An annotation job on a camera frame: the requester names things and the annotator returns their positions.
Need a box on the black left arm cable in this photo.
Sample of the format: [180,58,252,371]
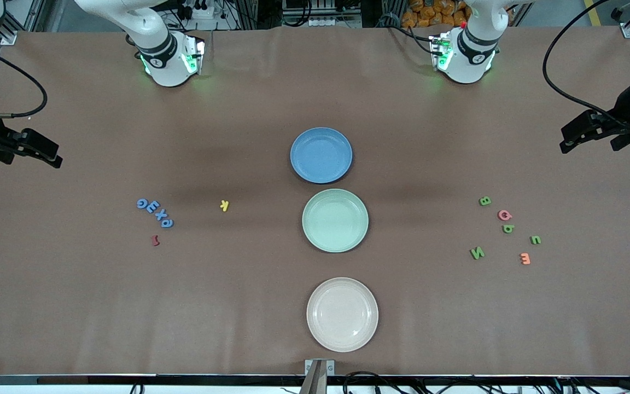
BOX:
[542,0,630,132]

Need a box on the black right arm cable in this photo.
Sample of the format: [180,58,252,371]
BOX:
[0,37,49,119]

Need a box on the brown table cover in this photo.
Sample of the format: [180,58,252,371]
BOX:
[0,25,630,378]

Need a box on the beige pink plate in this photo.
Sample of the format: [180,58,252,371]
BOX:
[306,277,380,353]

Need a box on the green plate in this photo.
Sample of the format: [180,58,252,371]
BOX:
[302,188,370,253]

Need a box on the black table edge rail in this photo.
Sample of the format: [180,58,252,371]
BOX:
[0,374,630,387]

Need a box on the silver camera mount bracket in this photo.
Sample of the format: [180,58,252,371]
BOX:
[305,359,336,394]

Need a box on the blue plate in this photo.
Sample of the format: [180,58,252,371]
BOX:
[290,127,353,184]

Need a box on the bag of oranges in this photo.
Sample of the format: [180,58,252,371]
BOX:
[401,0,471,28]

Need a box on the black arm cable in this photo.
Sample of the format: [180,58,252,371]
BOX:
[0,37,49,119]
[542,0,630,132]

